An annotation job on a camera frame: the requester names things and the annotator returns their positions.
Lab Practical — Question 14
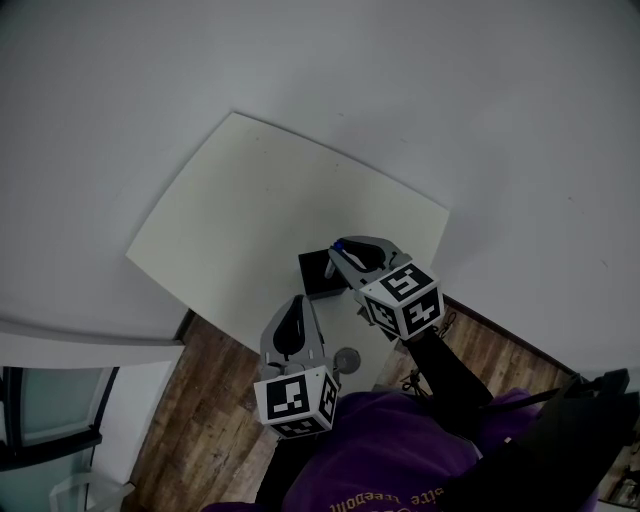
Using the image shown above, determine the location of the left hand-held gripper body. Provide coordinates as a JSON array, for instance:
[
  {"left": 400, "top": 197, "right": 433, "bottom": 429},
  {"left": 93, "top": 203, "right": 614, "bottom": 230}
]
[{"left": 253, "top": 355, "right": 341, "bottom": 440}]

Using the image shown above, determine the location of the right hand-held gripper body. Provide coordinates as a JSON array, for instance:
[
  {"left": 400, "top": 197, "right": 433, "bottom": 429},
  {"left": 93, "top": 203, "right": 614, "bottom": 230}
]
[{"left": 355, "top": 260, "right": 445, "bottom": 341}]

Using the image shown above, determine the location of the blue pen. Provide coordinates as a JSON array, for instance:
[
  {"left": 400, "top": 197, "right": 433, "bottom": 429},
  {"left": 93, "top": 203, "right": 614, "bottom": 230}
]
[{"left": 333, "top": 240, "right": 369, "bottom": 271}]

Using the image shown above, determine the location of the black square pen holder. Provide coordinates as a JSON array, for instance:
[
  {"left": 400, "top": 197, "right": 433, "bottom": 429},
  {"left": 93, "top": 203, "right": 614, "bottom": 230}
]
[{"left": 298, "top": 248, "right": 351, "bottom": 300}]

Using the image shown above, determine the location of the person's left forearm black sleeve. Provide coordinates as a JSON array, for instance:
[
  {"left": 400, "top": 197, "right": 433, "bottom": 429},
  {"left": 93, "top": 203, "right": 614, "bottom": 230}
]
[{"left": 253, "top": 438, "right": 314, "bottom": 512}]

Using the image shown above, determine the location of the person's right forearm black sleeve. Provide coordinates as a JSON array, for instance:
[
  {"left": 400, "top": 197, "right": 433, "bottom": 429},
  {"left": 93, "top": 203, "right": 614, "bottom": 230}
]
[{"left": 404, "top": 332, "right": 495, "bottom": 444}]

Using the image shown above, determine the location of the person's purple shirt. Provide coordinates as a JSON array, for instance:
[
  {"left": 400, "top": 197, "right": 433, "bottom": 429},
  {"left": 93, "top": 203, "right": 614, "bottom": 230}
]
[{"left": 199, "top": 389, "right": 544, "bottom": 512}]

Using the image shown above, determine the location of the white table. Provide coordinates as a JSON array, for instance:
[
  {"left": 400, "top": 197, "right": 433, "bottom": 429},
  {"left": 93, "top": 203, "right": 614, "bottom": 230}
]
[{"left": 124, "top": 110, "right": 451, "bottom": 392}]

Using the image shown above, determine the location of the black framed window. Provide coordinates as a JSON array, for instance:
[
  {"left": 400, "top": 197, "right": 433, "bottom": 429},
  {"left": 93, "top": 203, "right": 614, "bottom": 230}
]
[{"left": 0, "top": 365, "right": 121, "bottom": 470}]

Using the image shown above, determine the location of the white chair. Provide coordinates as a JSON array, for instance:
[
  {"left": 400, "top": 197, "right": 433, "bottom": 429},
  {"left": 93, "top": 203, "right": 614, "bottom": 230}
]
[{"left": 48, "top": 472, "right": 137, "bottom": 512}]

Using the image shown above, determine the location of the black strapped bag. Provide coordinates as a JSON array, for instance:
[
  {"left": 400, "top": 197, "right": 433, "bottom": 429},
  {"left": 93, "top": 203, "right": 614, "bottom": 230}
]
[{"left": 439, "top": 368, "right": 632, "bottom": 512}]

